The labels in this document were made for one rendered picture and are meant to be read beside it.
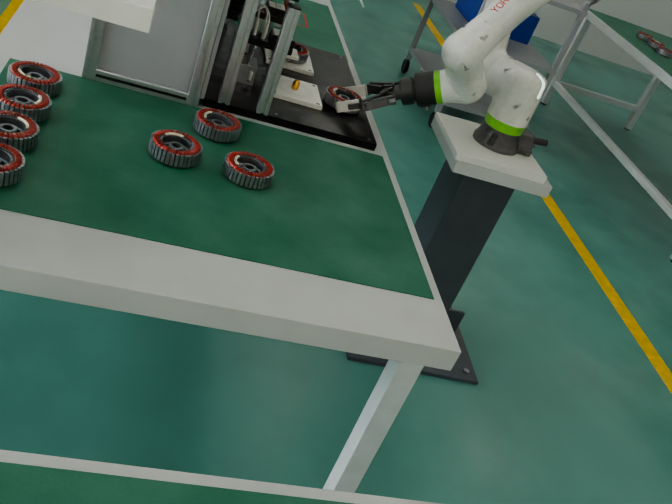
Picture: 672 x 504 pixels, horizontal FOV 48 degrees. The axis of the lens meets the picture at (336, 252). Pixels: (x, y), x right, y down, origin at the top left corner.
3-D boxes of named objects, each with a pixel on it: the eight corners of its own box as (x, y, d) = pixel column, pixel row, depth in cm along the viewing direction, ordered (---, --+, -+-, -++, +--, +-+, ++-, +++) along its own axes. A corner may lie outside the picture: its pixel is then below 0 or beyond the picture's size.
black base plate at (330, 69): (343, 62, 254) (345, 56, 253) (374, 151, 202) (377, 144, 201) (206, 22, 240) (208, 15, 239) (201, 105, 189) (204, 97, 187)
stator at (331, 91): (361, 106, 220) (366, 94, 218) (356, 119, 210) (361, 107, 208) (326, 92, 220) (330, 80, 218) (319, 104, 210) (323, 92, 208)
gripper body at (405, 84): (415, 108, 207) (382, 112, 209) (417, 98, 215) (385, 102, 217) (412, 81, 204) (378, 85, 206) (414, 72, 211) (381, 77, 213)
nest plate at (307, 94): (315, 88, 219) (317, 85, 218) (321, 110, 207) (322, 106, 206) (266, 74, 215) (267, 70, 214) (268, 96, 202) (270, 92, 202)
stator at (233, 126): (244, 133, 183) (248, 120, 182) (229, 149, 174) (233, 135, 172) (202, 115, 184) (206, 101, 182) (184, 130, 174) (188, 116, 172)
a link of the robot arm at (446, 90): (489, 109, 207) (487, 77, 212) (486, 81, 196) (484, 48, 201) (438, 115, 210) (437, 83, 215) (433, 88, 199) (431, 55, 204)
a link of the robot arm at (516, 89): (493, 111, 240) (519, 55, 230) (530, 136, 231) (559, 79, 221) (469, 112, 231) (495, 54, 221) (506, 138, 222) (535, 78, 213)
